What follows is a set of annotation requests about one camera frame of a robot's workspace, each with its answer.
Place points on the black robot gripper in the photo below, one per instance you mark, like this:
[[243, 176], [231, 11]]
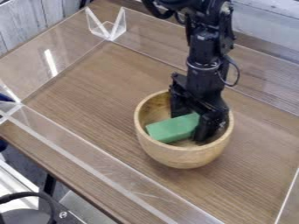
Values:
[[196, 93]]

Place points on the green rectangular block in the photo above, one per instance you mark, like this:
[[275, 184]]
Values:
[[172, 129]]

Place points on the light brown wooden bowl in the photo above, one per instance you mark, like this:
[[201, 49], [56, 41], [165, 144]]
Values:
[[184, 154]]

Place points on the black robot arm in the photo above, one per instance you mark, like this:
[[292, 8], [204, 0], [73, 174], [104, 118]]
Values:
[[206, 20]]

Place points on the black table leg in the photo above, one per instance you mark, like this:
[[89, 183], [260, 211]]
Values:
[[49, 184]]

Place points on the blue object at left edge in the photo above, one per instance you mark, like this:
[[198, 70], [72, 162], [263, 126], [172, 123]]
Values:
[[5, 98]]

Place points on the clear acrylic tray enclosure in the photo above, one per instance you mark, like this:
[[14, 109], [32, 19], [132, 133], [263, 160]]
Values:
[[78, 85]]

